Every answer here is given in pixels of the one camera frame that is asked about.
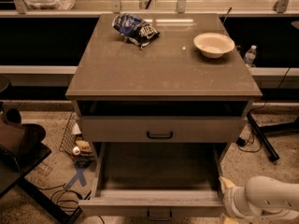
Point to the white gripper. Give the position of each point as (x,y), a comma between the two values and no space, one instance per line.
(230,197)

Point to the grey drawer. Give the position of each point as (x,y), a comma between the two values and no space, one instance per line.
(158,181)
(172,130)

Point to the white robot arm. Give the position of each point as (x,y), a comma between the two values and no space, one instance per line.
(260,197)

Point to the grey drawer cabinet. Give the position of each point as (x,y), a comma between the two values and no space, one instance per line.
(168,78)

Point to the grey top drawer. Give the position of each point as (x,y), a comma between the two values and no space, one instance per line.
(172,130)

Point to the black stand leg right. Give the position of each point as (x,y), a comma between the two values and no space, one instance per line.
(263,131)

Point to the blue tape cross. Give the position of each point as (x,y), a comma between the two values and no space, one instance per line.
(79,176)

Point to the clear plastic water bottle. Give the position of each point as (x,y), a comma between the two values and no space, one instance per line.
(250,55)

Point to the black table leg base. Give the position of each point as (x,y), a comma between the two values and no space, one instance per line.
(47,204)

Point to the white paper bowl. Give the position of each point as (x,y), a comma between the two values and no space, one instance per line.
(213,45)

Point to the blue crumpled chip bag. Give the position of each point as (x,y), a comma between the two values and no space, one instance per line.
(135,29)

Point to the wire mesh basket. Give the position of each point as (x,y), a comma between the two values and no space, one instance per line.
(69,141)

